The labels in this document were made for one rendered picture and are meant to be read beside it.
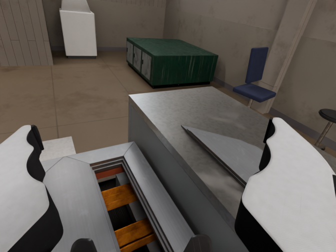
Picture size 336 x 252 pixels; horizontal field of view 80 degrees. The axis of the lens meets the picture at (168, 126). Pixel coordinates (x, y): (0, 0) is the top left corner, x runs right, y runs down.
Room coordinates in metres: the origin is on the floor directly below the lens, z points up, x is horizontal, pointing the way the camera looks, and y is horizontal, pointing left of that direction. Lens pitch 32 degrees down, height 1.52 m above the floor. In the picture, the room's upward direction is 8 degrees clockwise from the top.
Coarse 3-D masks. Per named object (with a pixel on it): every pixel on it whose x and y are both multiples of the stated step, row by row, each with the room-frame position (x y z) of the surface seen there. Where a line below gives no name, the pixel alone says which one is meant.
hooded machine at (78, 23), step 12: (72, 0) 5.15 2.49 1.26; (84, 0) 5.27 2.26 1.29; (60, 12) 4.98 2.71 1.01; (72, 12) 5.10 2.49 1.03; (84, 12) 5.23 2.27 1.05; (72, 24) 5.09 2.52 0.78; (84, 24) 5.21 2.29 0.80; (72, 36) 5.07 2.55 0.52; (84, 36) 5.20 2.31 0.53; (96, 36) 5.42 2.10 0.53; (72, 48) 5.06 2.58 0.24; (84, 48) 5.19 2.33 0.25
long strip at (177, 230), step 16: (128, 160) 0.70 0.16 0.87; (144, 160) 0.72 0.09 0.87; (144, 176) 0.62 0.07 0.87; (144, 192) 0.53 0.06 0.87; (160, 192) 0.55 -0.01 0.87; (160, 208) 0.47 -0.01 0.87; (176, 208) 0.48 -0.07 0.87; (160, 224) 0.41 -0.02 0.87; (176, 224) 0.42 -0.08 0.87; (176, 240) 0.36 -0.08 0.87
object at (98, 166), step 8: (104, 160) 0.69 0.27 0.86; (112, 160) 0.71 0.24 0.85; (120, 160) 0.72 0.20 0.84; (96, 168) 0.66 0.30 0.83; (104, 168) 0.67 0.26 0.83; (128, 168) 0.67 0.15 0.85; (128, 176) 0.64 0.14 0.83; (96, 184) 0.56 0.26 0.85; (136, 184) 0.58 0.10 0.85; (136, 192) 0.56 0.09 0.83; (144, 200) 0.51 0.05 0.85; (104, 208) 0.45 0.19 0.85; (144, 208) 0.49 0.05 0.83; (152, 216) 0.45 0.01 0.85; (152, 224) 0.43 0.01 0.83; (112, 232) 0.37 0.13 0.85; (160, 232) 0.39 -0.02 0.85; (160, 240) 0.38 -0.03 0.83; (168, 248) 0.34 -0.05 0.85
